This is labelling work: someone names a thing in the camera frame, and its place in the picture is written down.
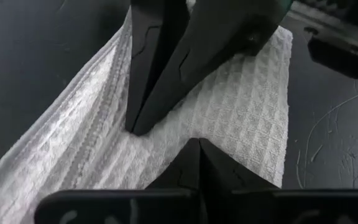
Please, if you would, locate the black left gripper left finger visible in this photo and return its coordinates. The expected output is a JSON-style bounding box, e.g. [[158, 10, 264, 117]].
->
[[34, 138, 202, 224]]

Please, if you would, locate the white waffle-weave towel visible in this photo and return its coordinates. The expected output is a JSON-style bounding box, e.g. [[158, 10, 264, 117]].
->
[[0, 0, 294, 224]]

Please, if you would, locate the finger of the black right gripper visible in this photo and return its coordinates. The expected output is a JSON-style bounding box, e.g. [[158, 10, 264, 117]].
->
[[132, 0, 293, 137], [125, 0, 191, 133]]

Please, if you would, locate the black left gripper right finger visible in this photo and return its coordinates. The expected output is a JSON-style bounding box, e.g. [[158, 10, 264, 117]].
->
[[199, 138, 358, 224]]

